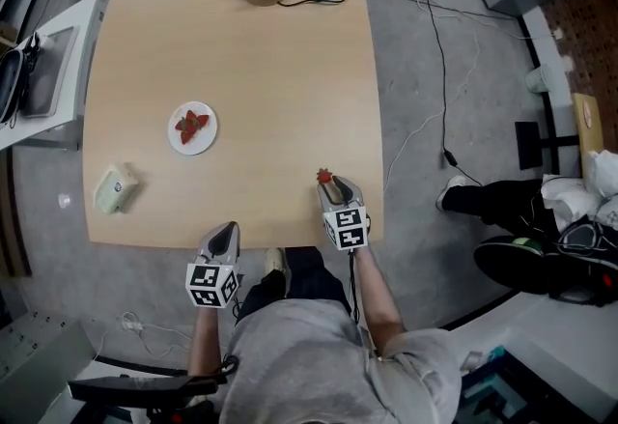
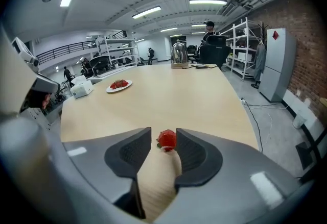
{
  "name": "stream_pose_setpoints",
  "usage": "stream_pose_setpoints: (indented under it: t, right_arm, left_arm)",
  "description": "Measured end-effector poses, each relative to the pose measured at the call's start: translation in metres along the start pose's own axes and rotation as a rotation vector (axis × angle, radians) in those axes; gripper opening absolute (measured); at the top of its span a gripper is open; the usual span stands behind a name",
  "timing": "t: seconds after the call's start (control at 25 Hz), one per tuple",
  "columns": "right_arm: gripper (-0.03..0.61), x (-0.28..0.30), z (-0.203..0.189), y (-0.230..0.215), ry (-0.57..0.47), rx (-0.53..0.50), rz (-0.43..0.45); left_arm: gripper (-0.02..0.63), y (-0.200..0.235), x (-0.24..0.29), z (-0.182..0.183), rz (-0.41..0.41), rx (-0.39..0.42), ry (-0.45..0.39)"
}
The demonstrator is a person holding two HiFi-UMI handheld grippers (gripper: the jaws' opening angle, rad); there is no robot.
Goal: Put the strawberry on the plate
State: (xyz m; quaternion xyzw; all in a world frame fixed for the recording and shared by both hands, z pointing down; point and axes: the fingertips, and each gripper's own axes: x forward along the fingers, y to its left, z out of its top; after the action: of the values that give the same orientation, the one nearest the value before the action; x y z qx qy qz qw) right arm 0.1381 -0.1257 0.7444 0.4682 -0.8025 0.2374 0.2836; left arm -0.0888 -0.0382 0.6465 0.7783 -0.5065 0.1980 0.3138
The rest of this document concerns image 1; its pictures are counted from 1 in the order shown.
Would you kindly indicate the black power adapter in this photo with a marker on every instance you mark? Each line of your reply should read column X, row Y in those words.
column 450, row 158

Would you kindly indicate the red strawberry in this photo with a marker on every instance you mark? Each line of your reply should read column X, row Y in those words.
column 191, row 115
column 324, row 176
column 203, row 119
column 186, row 136
column 181, row 125

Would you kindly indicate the person's white shoe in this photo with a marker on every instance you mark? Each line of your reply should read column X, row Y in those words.
column 274, row 260

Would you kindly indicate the white curved ledge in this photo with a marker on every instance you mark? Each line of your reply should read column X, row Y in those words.
column 545, row 320

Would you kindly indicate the wooden box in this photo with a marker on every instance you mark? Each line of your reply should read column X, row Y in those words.
column 588, row 137

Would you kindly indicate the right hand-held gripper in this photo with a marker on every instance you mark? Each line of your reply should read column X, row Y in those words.
column 347, row 229

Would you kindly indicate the person's grey shirt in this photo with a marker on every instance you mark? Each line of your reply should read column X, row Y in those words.
column 309, row 364

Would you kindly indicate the black flat stand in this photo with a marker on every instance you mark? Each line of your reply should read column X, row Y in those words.
column 527, row 144

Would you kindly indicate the black hard shell backpack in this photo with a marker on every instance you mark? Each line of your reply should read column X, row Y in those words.
column 10, row 84

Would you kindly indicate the person's dark trousers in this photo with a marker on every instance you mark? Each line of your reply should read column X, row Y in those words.
column 309, row 272

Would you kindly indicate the white power strip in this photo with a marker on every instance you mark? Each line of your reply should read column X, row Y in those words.
column 132, row 325

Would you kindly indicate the pale green tissue box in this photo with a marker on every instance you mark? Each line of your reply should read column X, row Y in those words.
column 116, row 188

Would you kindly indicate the white side table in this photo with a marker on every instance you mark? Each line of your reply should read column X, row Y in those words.
column 87, row 21

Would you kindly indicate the small white roll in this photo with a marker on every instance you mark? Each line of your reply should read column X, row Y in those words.
column 473, row 360

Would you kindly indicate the grey metal cabinet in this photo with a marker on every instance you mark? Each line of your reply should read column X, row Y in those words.
column 38, row 354

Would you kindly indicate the grey tray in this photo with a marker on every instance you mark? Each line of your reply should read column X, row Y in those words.
column 50, row 72

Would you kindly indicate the white plate with strawberries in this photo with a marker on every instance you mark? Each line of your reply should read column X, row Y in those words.
column 200, row 142

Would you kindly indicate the white trash bin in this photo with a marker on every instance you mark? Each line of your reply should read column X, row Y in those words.
column 540, row 79

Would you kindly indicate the brown wooden panel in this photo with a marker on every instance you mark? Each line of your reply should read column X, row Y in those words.
column 14, row 219

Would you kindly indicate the person's right forearm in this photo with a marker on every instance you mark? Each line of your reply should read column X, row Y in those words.
column 379, row 306

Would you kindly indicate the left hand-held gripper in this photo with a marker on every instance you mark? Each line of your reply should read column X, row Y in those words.
column 212, row 284

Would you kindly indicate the person's left forearm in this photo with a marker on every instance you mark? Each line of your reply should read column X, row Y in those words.
column 205, row 340

